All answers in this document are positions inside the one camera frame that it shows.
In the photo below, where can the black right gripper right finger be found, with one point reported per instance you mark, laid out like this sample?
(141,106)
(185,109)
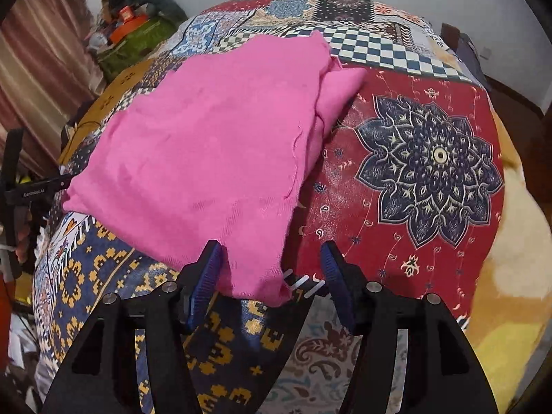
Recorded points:
(443,374)

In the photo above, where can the pink knit cardigan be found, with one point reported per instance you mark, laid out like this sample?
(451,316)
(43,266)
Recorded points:
(219,150)

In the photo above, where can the orange left sleeve forearm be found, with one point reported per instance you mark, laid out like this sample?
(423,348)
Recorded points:
(7,292)

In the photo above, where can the person's left hand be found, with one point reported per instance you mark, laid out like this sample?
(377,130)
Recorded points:
(23,240)

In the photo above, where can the yellow orange blanket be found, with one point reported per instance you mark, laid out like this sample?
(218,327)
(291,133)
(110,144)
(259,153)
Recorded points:
(512,300)

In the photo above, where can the wooden board with flower cutouts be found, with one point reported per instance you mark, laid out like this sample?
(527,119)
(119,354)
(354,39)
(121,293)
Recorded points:
(103,105)

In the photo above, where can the striped pink curtain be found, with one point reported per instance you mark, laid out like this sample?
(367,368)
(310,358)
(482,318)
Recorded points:
(46,75)

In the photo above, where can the green patterned storage bag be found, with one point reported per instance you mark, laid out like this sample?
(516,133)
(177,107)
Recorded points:
(134,47)

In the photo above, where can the patchwork patterned bedspread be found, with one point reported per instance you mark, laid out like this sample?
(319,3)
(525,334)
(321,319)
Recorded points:
(409,185)

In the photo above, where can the orange box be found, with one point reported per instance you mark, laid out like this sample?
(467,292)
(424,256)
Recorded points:
(127,22)

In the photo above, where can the dark green stuffed cushion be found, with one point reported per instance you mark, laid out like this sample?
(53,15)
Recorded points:
(167,9)

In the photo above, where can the brown wooden door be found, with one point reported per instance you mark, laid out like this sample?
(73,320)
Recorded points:
(530,132)

